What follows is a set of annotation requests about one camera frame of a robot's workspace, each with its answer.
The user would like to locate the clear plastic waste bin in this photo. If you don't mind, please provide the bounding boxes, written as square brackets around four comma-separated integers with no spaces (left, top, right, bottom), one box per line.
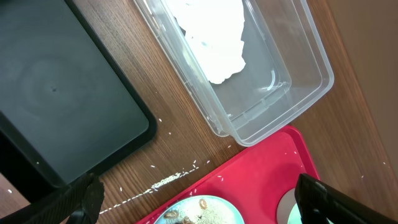
[136,0,334,147]

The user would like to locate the black waste tray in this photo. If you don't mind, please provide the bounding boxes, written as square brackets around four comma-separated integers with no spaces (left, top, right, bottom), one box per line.
[1,0,157,203]

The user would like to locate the mint green bowl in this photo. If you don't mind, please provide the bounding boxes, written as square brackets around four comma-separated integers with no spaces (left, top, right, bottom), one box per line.
[276,189,302,224]

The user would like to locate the white napkin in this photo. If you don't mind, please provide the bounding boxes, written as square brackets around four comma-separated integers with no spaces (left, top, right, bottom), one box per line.
[166,0,246,84]

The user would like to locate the red serving tray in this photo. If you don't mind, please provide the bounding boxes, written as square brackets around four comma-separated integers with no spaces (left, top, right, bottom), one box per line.
[138,126,319,224]

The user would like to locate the light blue dirty plate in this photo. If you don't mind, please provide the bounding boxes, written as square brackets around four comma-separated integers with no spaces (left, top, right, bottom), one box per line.
[154,195,244,224]

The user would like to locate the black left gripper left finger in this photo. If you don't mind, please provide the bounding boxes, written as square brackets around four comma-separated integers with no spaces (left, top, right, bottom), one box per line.
[1,174,104,224]

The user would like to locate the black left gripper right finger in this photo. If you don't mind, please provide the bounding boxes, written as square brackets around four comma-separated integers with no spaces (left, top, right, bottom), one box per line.
[294,173,397,224]

